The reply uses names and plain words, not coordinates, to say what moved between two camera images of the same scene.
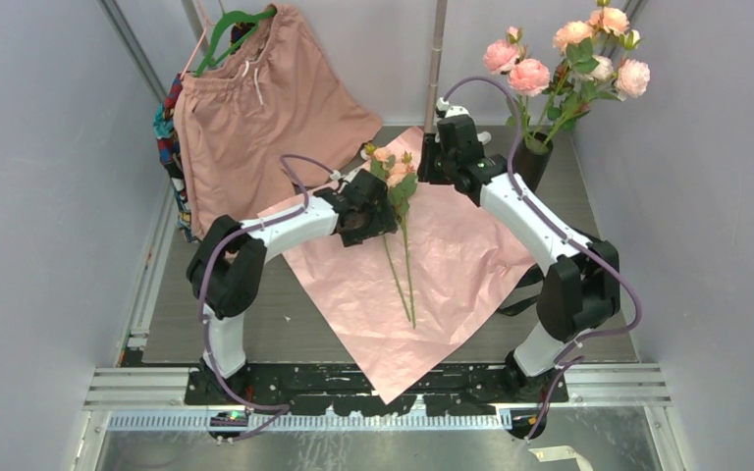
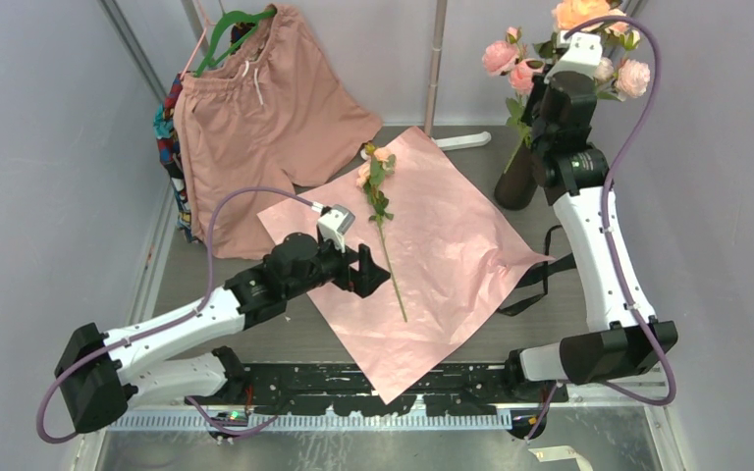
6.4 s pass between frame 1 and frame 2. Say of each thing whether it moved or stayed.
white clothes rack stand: stayed
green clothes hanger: stayed
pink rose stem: stayed
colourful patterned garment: stayed
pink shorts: stayed
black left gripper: moved
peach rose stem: moved
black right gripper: moved
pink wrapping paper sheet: stayed
